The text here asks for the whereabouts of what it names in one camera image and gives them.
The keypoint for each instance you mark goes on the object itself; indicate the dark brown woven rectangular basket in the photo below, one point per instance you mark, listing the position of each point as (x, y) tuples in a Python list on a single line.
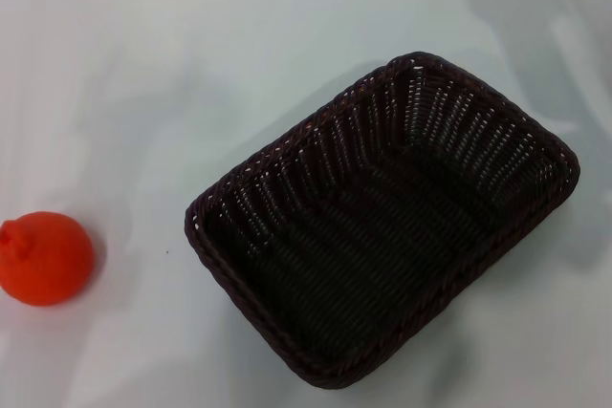
[(363, 245)]

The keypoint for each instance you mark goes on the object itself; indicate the orange toy fruit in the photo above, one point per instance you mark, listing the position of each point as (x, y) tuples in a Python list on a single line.
[(48, 260)]

